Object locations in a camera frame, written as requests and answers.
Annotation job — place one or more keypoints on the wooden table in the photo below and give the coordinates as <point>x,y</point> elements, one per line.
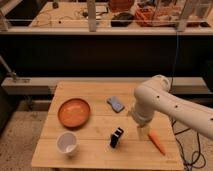
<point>134,150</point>

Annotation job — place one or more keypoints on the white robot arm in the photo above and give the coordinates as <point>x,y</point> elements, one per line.
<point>153,95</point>

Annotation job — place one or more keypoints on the black bag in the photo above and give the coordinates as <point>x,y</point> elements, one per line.
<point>122,19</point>

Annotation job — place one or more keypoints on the black eraser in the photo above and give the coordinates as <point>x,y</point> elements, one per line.
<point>115,137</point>

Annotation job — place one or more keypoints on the orange carrot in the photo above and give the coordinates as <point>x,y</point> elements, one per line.
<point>156,141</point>

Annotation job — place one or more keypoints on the white cup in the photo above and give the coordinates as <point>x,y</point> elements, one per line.
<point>67,143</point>

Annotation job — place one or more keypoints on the blue sponge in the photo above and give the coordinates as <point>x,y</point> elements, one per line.
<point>116,105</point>

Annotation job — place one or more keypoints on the orange plate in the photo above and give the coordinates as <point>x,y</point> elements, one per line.
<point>74,112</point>

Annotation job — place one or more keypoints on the orange crate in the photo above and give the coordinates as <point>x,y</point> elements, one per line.
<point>150,17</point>

